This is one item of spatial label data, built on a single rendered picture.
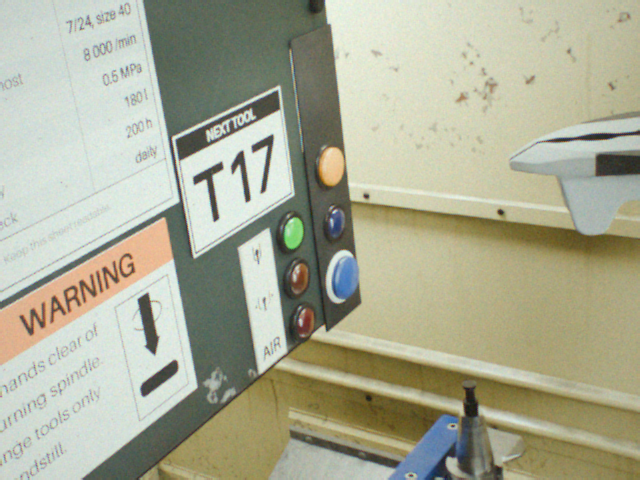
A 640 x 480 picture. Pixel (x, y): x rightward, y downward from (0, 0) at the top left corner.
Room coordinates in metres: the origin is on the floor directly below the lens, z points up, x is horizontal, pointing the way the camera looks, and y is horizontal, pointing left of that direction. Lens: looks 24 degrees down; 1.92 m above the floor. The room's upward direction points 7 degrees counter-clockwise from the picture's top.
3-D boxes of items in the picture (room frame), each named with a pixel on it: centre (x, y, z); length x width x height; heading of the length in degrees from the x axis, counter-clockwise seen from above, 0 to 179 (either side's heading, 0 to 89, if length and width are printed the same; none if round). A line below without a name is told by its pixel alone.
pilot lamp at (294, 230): (0.58, 0.02, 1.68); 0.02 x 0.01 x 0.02; 144
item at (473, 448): (0.93, -0.14, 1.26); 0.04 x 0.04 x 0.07
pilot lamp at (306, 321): (0.58, 0.02, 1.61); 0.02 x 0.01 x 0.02; 144
